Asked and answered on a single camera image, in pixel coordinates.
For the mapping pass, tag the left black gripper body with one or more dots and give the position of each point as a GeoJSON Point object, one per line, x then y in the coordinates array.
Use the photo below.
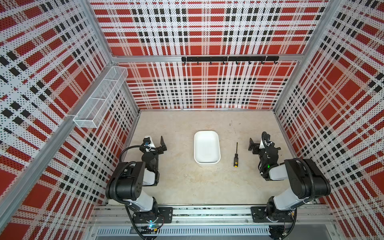
{"type": "Point", "coordinates": [157, 149]}

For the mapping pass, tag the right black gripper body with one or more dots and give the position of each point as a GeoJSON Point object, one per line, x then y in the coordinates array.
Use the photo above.
{"type": "Point", "coordinates": [259, 149]}

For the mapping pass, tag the black yellow handled screwdriver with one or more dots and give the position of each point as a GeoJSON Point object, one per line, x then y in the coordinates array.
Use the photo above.
{"type": "Point", "coordinates": [236, 157]}

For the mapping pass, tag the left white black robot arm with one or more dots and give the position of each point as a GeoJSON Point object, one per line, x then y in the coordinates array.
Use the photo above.
{"type": "Point", "coordinates": [129, 178]}

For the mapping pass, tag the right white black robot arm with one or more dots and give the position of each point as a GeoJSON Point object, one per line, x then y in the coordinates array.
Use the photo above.
{"type": "Point", "coordinates": [306, 180]}

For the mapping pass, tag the white rectangular plastic bin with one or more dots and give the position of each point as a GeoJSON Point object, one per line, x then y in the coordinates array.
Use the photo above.
{"type": "Point", "coordinates": [206, 148]}

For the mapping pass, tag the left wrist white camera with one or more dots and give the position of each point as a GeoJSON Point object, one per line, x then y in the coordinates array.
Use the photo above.
{"type": "Point", "coordinates": [148, 141]}

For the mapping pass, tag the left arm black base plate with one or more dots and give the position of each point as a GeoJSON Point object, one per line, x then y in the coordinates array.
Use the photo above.
{"type": "Point", "coordinates": [157, 215]}

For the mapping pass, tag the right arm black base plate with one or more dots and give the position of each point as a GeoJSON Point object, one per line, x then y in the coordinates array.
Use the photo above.
{"type": "Point", "coordinates": [268, 215]}

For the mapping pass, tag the white wire mesh wall basket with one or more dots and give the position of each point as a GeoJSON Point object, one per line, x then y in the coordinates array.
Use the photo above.
{"type": "Point", "coordinates": [95, 108]}

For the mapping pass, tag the aluminium front mounting rail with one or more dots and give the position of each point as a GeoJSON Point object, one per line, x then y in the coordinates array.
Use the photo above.
{"type": "Point", "coordinates": [314, 222]}

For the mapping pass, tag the black wall hook rail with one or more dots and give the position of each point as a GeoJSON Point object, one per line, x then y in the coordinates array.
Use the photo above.
{"type": "Point", "coordinates": [260, 59]}

